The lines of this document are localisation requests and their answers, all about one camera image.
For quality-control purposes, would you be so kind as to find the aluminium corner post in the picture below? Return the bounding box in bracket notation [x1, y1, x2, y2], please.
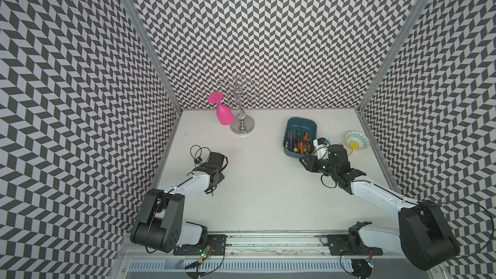
[356, 0, 429, 114]
[120, 0, 182, 114]

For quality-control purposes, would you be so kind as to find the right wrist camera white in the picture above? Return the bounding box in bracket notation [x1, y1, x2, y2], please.
[313, 138, 329, 160]

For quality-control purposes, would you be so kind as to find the pink plastic wine glass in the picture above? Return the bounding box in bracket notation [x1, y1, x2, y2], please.
[208, 92, 235, 126]

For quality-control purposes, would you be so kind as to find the black orange collar screwdriver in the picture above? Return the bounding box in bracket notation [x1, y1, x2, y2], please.
[298, 139, 306, 154]

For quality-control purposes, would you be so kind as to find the chrome glass holder stand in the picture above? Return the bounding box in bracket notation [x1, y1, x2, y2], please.
[216, 76, 259, 136]

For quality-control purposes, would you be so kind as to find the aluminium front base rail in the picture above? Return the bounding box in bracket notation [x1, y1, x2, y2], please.
[115, 231, 443, 279]

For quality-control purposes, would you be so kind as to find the aluminium right corner post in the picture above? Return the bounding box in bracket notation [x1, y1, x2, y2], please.
[356, 0, 429, 114]

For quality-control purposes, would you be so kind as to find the pink transparent plastic cup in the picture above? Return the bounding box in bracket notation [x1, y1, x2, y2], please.
[341, 143, 353, 156]

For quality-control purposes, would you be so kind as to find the teal plastic storage box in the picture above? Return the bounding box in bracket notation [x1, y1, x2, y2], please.
[282, 117, 317, 158]

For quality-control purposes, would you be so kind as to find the aluminium left corner post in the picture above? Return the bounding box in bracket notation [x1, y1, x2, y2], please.
[120, 0, 182, 114]

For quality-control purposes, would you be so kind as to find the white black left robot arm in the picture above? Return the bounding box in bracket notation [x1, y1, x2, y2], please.
[130, 152, 229, 253]

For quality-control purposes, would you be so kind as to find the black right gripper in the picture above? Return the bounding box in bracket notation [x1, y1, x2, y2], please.
[298, 155, 337, 177]

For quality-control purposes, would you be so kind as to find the black yellow grip screwdriver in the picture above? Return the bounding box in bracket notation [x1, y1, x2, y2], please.
[285, 129, 291, 149]

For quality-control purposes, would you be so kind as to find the patterned ceramic bowl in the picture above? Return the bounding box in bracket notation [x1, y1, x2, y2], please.
[345, 130, 370, 150]

